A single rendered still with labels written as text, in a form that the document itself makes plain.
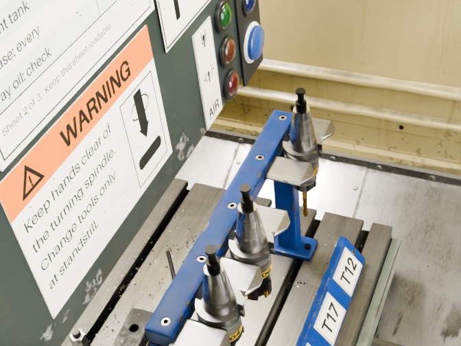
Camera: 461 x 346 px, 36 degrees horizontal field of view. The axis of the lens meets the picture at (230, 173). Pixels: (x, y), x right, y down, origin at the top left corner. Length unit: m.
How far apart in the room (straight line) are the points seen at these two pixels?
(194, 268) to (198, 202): 0.57
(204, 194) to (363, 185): 0.37
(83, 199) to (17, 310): 0.07
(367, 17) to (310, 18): 0.12
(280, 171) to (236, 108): 0.60
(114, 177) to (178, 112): 0.09
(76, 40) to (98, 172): 0.08
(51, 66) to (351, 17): 1.10
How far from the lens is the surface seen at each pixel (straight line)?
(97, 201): 0.43
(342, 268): 1.30
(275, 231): 1.00
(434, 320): 1.52
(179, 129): 0.52
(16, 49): 0.35
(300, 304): 1.31
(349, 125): 1.58
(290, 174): 1.08
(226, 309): 0.90
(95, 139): 0.42
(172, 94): 0.50
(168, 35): 0.48
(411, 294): 1.54
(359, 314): 1.30
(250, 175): 1.07
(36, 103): 0.37
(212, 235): 0.99
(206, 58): 0.54
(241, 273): 0.95
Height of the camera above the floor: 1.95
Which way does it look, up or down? 42 degrees down
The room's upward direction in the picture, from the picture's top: 8 degrees counter-clockwise
